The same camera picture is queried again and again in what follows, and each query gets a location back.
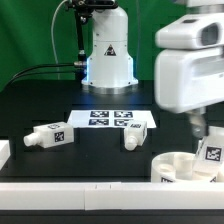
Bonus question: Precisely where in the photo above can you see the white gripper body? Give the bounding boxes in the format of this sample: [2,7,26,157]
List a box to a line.
[154,47,224,113]

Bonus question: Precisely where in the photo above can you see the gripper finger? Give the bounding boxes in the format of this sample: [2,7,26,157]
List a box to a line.
[187,107,206,139]

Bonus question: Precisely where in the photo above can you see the white round stool seat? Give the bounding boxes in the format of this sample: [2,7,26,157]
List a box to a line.
[151,152,222,183]

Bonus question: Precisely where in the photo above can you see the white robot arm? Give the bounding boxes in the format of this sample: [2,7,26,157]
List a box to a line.
[82,0,224,138]

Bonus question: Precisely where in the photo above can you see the white marker sheet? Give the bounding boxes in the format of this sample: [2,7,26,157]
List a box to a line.
[68,110,156,128]

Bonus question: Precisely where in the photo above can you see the white front fence bar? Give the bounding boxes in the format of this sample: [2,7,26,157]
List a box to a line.
[0,183,224,210]

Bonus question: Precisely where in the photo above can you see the white fence bar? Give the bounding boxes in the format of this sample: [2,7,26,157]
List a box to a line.
[0,140,10,170]
[0,183,224,210]

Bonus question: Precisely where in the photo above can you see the white left fence bar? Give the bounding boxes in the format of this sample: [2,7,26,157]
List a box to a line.
[0,140,10,170]

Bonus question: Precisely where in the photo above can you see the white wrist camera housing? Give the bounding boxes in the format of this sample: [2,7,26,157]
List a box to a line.
[155,13,224,50]

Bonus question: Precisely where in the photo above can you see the grey thin cable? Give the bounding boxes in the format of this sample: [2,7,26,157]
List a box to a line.
[50,0,70,80]

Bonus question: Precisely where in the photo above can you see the black cables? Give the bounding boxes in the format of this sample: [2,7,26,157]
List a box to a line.
[6,60,88,88]

